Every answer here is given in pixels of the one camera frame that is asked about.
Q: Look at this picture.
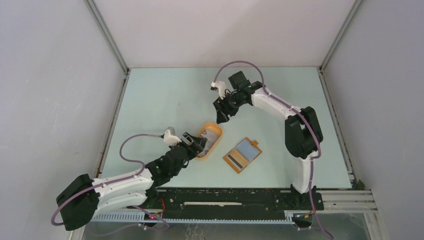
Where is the beige oval plastic tray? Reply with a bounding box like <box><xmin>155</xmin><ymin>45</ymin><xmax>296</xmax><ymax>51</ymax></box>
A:
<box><xmin>195</xmin><ymin>122</ymin><xmax>223</xmax><ymax>160</ymax></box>

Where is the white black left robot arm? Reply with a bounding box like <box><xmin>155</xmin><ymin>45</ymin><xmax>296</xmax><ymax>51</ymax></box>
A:
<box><xmin>50</xmin><ymin>127</ymin><xmax>207</xmax><ymax>231</ymax></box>

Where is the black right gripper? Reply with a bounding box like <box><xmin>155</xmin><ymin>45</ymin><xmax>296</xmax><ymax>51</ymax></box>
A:
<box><xmin>212</xmin><ymin>91</ymin><xmax>246</xmax><ymax>125</ymax></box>

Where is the silver patterned card in tray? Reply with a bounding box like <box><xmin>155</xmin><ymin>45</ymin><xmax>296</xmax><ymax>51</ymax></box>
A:
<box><xmin>198</xmin><ymin>129</ymin><xmax>219</xmax><ymax>158</ymax></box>

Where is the white slotted cable duct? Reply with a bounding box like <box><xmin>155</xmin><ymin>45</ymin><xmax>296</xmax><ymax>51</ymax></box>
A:
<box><xmin>91</xmin><ymin>211</ymin><xmax>294</xmax><ymax>225</ymax></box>

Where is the gold card with black stripe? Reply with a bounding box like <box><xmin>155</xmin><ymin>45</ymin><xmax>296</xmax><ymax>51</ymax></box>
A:
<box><xmin>225</xmin><ymin>148</ymin><xmax>249</xmax><ymax>172</ymax></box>

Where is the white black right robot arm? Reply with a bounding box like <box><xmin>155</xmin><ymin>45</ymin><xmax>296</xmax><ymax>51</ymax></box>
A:
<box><xmin>210</xmin><ymin>71</ymin><xmax>324</xmax><ymax>209</ymax></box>

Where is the orange leather card holder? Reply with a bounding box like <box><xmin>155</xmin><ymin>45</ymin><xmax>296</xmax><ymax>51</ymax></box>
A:
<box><xmin>222</xmin><ymin>137</ymin><xmax>263</xmax><ymax>174</ymax></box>

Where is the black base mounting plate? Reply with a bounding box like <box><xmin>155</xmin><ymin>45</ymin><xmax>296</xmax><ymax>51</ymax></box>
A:
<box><xmin>140</xmin><ymin>187</ymin><xmax>325</xmax><ymax>220</ymax></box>

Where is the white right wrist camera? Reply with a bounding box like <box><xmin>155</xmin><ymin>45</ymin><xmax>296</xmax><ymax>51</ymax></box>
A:
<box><xmin>210</xmin><ymin>81</ymin><xmax>227</xmax><ymax>100</ymax></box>

